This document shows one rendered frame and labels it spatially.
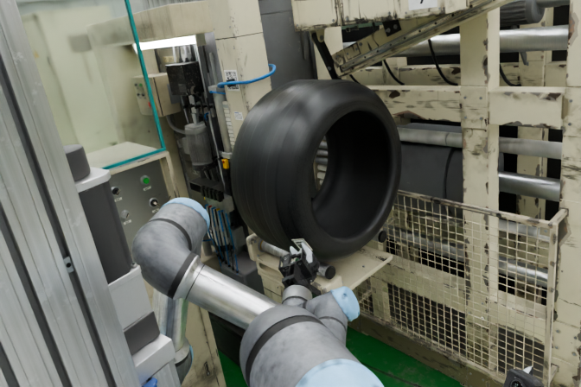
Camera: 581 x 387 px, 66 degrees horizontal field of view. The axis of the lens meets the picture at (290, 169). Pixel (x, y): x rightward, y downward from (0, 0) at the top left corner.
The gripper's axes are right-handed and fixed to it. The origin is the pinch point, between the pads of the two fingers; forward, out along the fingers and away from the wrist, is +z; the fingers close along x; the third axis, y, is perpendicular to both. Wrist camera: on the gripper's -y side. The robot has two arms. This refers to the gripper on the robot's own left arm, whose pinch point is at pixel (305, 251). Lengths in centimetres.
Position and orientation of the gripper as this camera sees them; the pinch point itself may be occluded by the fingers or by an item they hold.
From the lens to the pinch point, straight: 133.2
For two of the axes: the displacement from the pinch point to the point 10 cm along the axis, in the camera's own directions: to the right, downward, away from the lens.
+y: -4.8, -7.9, -3.7
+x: -8.7, 4.0, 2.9
